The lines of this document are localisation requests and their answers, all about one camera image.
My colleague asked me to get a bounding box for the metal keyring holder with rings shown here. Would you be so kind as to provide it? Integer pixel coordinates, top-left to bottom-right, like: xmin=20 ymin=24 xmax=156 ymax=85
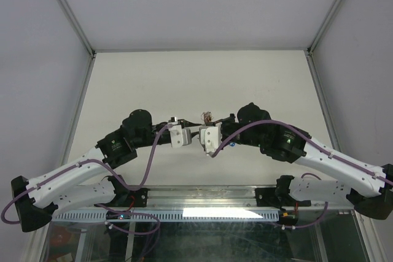
xmin=201 ymin=111 xmax=214 ymax=126

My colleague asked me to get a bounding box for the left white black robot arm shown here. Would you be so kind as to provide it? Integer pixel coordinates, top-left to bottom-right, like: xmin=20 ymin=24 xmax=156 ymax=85
xmin=11 ymin=109 xmax=196 ymax=233

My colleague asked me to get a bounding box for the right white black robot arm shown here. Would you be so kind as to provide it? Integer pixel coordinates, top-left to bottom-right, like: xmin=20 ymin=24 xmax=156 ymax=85
xmin=205 ymin=102 xmax=392 ymax=220

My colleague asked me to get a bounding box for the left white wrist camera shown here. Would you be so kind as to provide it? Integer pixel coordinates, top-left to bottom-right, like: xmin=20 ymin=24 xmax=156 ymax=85
xmin=168 ymin=117 xmax=192 ymax=148

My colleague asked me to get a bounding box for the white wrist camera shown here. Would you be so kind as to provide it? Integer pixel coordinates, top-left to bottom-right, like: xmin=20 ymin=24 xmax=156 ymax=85
xmin=199 ymin=123 xmax=222 ymax=157
xmin=168 ymin=117 xmax=192 ymax=148

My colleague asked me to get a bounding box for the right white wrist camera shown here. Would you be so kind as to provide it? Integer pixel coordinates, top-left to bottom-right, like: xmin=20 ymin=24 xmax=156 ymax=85
xmin=199 ymin=123 xmax=222 ymax=157

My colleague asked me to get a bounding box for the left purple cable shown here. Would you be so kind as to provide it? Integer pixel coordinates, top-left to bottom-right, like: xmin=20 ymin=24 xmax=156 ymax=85
xmin=1 ymin=123 xmax=176 ymax=244

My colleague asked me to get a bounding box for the aluminium mounting rail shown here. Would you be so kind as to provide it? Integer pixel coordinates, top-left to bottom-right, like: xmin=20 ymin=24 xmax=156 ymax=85
xmin=37 ymin=184 xmax=366 ymax=212

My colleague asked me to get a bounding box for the right aluminium frame post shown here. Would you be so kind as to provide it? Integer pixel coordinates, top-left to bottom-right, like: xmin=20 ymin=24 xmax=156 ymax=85
xmin=306 ymin=0 xmax=362 ymax=56

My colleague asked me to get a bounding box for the aluminium frame post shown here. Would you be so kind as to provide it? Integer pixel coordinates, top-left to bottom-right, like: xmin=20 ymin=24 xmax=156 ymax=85
xmin=306 ymin=0 xmax=362 ymax=56
xmin=39 ymin=0 xmax=96 ymax=58

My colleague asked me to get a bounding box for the grey slotted cable duct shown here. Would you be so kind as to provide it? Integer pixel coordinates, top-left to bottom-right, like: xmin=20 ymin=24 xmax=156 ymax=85
xmin=54 ymin=208 xmax=279 ymax=223

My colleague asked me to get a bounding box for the left aluminium frame post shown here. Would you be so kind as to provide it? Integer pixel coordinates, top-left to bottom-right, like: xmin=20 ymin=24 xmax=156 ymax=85
xmin=39 ymin=0 xmax=96 ymax=58

